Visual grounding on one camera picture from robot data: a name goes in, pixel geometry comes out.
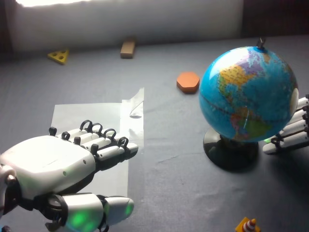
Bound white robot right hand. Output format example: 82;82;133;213
262;88;309;155

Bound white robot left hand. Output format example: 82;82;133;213
0;120;140;232

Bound blue desk globe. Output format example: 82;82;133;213
199;37;300;171

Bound white paper sheet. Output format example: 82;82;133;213
51;87;145;203

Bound toy traffic cone, yellow base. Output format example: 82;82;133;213
235;216;262;232

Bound yellow triangle block with holes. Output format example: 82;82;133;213
47;48;70;65

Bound orange hexagon block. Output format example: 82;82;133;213
176;71;201;94

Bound grey table cloth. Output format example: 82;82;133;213
0;33;309;232

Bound brown rectangular wooden block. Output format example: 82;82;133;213
120;36;137;59

